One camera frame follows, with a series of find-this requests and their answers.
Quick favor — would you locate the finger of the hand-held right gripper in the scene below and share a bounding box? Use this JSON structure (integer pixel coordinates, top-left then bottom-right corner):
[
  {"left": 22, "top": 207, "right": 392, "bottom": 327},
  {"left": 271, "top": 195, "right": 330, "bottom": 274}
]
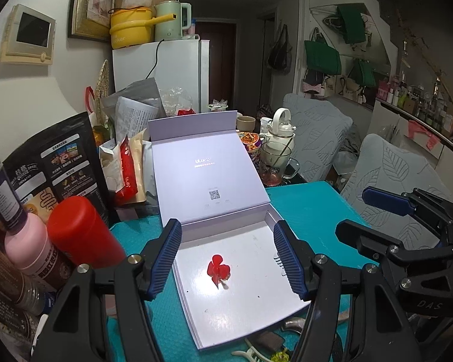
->
[
  {"left": 361, "top": 186, "right": 453, "bottom": 235},
  {"left": 335, "top": 219, "right": 453, "bottom": 273}
]

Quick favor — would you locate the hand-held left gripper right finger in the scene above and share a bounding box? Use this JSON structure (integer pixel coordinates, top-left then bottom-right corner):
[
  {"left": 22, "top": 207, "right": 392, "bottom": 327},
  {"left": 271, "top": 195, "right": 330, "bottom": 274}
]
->
[{"left": 273, "top": 220, "right": 416, "bottom": 362}]

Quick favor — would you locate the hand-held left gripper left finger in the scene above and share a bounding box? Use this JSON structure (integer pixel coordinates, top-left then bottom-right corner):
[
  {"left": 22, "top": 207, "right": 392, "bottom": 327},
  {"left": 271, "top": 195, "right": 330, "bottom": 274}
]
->
[{"left": 30, "top": 218, "right": 184, "bottom": 362}]

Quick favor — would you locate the black comb hair clip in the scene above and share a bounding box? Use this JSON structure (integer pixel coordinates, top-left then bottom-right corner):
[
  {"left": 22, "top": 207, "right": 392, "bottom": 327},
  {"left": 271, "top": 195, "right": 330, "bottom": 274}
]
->
[{"left": 274, "top": 252, "right": 288, "bottom": 278}]

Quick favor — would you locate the red hair clip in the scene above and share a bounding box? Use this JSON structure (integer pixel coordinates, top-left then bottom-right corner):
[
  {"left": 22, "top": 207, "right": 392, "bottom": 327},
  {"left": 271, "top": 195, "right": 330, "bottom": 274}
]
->
[{"left": 207, "top": 254, "right": 231, "bottom": 291}]

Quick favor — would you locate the pearl wavy hair clip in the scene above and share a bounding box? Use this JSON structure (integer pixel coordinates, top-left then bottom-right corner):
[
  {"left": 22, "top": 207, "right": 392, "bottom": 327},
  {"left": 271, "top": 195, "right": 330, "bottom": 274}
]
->
[{"left": 281, "top": 317, "right": 306, "bottom": 334}]

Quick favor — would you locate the brown round hair roller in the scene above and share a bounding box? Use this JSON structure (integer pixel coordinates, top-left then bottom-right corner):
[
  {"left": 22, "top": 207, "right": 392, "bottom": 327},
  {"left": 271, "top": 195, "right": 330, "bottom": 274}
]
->
[{"left": 255, "top": 332, "right": 285, "bottom": 351}]

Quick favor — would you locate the cream hair clip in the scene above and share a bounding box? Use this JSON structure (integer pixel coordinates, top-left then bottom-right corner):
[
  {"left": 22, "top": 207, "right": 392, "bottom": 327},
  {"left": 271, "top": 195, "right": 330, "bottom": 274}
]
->
[{"left": 232, "top": 341, "right": 267, "bottom": 360}]

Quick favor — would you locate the lavender gift box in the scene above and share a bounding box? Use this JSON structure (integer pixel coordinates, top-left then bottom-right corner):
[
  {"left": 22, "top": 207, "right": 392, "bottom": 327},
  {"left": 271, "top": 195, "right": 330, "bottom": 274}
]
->
[{"left": 148, "top": 110, "right": 318, "bottom": 349}]

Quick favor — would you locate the grey covered chair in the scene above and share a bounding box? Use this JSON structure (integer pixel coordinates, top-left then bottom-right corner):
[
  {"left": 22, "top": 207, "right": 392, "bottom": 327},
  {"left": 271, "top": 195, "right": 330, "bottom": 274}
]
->
[
  {"left": 282, "top": 94, "right": 353, "bottom": 183},
  {"left": 340, "top": 133, "right": 444, "bottom": 251}
]

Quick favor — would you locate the teal bubble mat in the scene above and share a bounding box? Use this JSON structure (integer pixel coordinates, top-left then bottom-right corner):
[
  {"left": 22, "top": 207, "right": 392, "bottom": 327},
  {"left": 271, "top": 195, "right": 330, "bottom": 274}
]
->
[{"left": 108, "top": 181, "right": 378, "bottom": 362}]

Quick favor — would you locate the pink cloth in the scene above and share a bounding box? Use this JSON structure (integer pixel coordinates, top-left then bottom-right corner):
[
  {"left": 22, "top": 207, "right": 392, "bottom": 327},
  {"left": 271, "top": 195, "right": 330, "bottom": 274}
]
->
[{"left": 408, "top": 120, "right": 440, "bottom": 151}]

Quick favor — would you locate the red bottle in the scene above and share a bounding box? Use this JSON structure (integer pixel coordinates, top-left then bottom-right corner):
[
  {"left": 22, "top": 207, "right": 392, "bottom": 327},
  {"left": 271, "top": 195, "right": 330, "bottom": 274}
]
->
[{"left": 46, "top": 196, "right": 127, "bottom": 272}]

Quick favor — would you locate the red snack packet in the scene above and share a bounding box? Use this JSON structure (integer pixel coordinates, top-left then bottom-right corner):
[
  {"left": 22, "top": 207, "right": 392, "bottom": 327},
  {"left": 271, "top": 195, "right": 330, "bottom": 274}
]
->
[{"left": 115, "top": 136, "right": 138, "bottom": 206}]

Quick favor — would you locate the glass mug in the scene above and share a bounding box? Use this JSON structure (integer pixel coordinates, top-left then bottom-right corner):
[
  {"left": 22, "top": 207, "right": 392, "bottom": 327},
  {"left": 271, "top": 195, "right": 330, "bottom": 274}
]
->
[{"left": 259, "top": 141, "right": 300, "bottom": 187}]

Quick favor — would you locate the row of bottles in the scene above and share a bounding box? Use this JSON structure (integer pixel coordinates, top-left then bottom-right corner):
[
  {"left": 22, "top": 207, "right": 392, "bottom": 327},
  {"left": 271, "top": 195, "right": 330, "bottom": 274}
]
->
[{"left": 377, "top": 71, "right": 453, "bottom": 132}]

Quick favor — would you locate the beige paper packet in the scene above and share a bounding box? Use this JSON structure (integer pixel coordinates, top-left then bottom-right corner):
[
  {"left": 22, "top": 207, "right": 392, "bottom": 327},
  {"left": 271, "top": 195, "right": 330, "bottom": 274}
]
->
[{"left": 128, "top": 130, "right": 152, "bottom": 202}]

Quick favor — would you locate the white teapot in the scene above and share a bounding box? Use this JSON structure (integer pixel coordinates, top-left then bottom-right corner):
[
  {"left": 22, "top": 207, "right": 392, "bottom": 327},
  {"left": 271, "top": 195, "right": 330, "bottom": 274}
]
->
[{"left": 264, "top": 107, "right": 297, "bottom": 151}]

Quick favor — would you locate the green tote bag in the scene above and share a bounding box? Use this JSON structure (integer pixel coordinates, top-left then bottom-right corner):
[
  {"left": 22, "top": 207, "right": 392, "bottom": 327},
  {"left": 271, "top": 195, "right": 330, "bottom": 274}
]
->
[
  {"left": 349, "top": 58, "right": 377, "bottom": 88},
  {"left": 304, "top": 40, "right": 342, "bottom": 76},
  {"left": 338, "top": 4, "right": 368, "bottom": 45}
]

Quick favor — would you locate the instant noodle cup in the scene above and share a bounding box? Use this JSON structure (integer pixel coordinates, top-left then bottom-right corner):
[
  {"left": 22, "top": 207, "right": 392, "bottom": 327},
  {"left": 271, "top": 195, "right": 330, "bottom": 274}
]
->
[{"left": 239, "top": 131, "right": 265, "bottom": 163}]

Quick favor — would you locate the pink bottle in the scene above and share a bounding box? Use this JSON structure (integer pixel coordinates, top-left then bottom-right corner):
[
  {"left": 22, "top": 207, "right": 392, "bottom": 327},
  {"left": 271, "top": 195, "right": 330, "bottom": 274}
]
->
[{"left": 4, "top": 213, "right": 72, "bottom": 291}]

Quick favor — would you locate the printed paper sheet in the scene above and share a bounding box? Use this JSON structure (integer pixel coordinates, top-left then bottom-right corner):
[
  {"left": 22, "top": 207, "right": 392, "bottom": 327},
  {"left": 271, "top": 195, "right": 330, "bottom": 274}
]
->
[{"left": 115, "top": 96, "right": 159, "bottom": 148}]

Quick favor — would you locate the black printed pouch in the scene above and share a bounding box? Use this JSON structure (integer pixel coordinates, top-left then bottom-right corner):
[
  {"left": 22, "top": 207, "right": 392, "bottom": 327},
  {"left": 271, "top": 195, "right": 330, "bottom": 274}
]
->
[{"left": 2, "top": 111, "right": 110, "bottom": 227}]

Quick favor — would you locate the clear spice jar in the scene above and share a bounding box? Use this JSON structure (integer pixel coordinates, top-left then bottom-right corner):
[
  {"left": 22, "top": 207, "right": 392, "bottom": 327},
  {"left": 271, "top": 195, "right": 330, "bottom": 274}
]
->
[{"left": 0, "top": 283, "right": 42, "bottom": 348}]

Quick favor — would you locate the grey foil pouch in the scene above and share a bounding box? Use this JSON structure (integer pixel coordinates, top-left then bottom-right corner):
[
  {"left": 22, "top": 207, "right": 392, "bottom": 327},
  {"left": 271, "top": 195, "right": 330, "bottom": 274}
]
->
[{"left": 100, "top": 78, "right": 167, "bottom": 121}]

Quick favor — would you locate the dark blue jar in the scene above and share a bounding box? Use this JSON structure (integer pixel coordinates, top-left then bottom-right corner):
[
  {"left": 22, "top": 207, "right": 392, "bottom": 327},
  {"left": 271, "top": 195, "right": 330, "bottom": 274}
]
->
[{"left": 0, "top": 153, "right": 28, "bottom": 230}]

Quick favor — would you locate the black hanging bag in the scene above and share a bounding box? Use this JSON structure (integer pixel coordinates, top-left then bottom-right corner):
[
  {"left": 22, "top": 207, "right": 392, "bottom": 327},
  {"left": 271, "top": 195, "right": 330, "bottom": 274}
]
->
[{"left": 267, "top": 24, "right": 292, "bottom": 75}]

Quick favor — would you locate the woven straw fan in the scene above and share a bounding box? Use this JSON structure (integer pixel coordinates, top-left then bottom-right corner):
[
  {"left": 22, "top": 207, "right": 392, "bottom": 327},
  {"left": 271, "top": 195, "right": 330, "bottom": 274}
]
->
[{"left": 94, "top": 59, "right": 110, "bottom": 114}]

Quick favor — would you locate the white fridge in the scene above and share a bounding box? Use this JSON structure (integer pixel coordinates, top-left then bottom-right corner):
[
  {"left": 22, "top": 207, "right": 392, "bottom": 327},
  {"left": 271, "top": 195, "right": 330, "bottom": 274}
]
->
[{"left": 112, "top": 39, "right": 211, "bottom": 116}]

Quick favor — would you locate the dark wooden door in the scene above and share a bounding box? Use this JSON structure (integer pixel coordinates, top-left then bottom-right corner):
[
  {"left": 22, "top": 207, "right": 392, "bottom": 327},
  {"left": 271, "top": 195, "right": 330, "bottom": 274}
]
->
[{"left": 194, "top": 22, "right": 236, "bottom": 112}]

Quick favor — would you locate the yellow cooking pot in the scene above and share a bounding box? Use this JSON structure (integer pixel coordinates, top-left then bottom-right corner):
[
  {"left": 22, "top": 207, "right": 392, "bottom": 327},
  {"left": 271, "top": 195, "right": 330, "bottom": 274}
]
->
[{"left": 109, "top": 6, "right": 176, "bottom": 49}]

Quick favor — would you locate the pale green kettle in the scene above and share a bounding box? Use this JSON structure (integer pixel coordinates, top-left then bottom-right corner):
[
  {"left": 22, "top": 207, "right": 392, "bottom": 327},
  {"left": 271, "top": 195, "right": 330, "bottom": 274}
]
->
[{"left": 154, "top": 1, "right": 192, "bottom": 41}]

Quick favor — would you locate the gold framed picture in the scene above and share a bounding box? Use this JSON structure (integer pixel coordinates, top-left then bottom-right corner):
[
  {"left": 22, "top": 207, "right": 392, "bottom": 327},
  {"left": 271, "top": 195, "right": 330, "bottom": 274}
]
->
[{"left": 68, "top": 0, "right": 119, "bottom": 43}]

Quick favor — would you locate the black power cable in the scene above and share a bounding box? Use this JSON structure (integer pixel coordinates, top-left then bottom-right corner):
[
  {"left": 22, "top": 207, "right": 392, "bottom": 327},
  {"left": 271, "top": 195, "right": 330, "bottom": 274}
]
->
[{"left": 145, "top": 39, "right": 165, "bottom": 81}]

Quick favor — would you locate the wall intercom panel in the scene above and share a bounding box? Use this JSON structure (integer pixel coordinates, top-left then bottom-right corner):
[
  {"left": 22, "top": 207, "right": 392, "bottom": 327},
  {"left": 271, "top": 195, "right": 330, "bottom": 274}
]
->
[{"left": 0, "top": 4, "right": 57, "bottom": 65}]

